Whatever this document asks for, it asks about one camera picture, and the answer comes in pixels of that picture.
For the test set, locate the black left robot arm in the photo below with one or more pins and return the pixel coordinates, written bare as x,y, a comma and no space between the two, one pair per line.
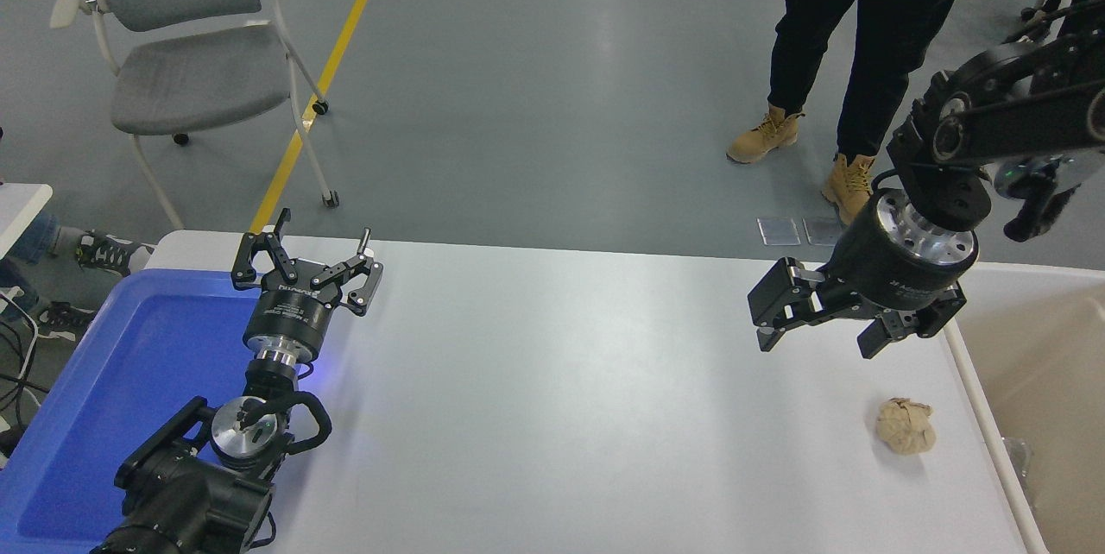
186,494

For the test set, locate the tan paper ball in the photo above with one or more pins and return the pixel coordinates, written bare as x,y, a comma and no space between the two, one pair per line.
906,426

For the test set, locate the clear plastic wrapper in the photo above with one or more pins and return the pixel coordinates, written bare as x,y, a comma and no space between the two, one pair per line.
1019,459

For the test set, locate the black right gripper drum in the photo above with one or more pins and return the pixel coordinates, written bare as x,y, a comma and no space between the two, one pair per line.
889,273

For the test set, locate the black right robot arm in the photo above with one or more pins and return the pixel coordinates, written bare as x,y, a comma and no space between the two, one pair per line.
1019,118

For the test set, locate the standing person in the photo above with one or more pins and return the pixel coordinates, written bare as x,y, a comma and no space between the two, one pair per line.
872,28

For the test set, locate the small white side table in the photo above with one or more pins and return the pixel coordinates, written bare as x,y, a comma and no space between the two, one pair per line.
19,209

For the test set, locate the blue plastic tray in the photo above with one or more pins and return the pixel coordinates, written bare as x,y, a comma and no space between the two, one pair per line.
129,364

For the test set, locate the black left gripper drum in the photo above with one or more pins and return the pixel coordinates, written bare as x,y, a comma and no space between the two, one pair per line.
287,321

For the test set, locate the silver floor socket plate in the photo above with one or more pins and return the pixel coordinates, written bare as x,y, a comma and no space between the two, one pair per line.
820,231
779,231

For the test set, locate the large pale bin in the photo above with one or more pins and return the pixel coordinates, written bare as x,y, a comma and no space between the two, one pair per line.
1036,381

